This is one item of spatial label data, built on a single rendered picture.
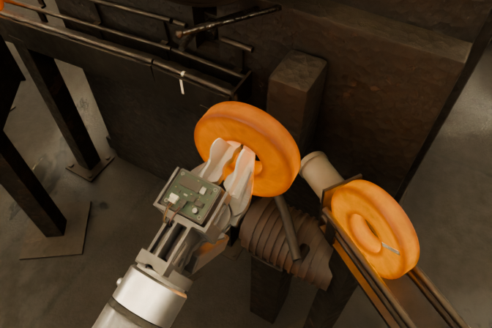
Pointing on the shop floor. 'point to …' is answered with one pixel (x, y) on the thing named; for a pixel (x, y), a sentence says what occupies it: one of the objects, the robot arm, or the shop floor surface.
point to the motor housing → (281, 255)
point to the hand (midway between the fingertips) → (246, 143)
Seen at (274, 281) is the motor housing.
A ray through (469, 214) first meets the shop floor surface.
